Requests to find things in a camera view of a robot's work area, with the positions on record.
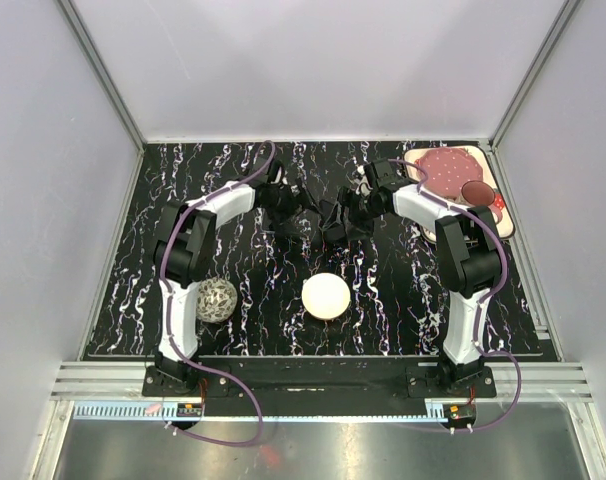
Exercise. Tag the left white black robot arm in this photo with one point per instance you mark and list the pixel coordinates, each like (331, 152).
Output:
(183, 248)

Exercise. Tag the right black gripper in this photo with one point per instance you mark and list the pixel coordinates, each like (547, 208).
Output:
(360, 229)

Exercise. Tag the white round lid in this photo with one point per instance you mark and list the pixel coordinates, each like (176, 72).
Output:
(325, 296)

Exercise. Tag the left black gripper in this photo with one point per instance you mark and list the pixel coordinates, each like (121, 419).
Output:
(297, 205)

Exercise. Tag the aluminium frame rail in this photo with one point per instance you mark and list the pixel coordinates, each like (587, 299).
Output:
(539, 381)

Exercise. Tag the leaf patterned round bowl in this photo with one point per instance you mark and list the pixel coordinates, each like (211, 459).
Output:
(216, 300)

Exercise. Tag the small controller board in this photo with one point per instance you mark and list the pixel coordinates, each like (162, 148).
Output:
(189, 409)
(465, 413)

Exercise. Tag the left small controller board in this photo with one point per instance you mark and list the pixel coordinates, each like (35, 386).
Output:
(189, 409)

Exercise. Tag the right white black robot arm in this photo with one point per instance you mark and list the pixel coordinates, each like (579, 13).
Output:
(472, 264)

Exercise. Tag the right small controller board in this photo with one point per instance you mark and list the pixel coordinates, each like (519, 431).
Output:
(465, 413)

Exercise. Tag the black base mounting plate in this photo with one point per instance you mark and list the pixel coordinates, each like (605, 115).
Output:
(394, 376)

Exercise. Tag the pink polka dot plate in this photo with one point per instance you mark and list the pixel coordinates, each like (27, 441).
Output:
(448, 170)

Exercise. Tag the strawberry print cream tray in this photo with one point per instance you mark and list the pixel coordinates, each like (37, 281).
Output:
(506, 226)

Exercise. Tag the pink ghost pattern mug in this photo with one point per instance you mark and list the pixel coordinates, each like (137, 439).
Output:
(478, 193)

